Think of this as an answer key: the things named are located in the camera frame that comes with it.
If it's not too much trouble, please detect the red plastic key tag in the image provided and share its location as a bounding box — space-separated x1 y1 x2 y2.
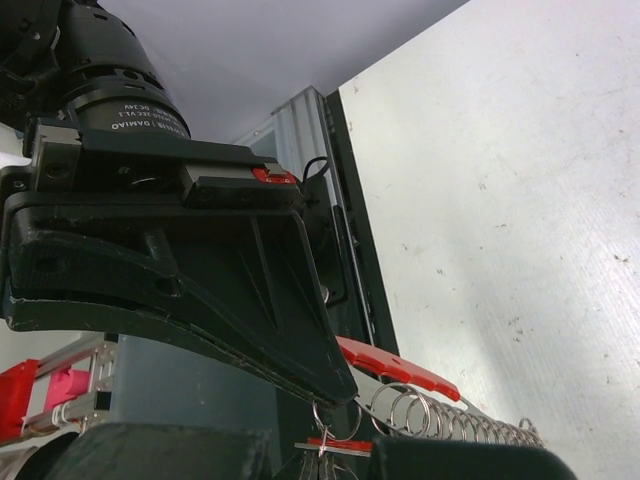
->
304 437 373 453

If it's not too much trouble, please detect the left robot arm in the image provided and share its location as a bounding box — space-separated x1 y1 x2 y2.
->
1 1 357 407

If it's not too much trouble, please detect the aluminium frame rail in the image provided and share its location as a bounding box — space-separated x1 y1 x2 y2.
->
236 87 341 205

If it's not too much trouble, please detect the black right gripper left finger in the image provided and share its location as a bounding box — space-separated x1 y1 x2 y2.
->
14 422 324 480

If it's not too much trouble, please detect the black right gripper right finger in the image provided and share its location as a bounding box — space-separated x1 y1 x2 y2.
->
365 437 576 479

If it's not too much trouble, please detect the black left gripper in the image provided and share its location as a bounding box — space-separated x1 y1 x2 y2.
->
1 117 357 405

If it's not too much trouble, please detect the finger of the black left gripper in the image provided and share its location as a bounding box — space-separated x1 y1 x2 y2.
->
4 294 326 406

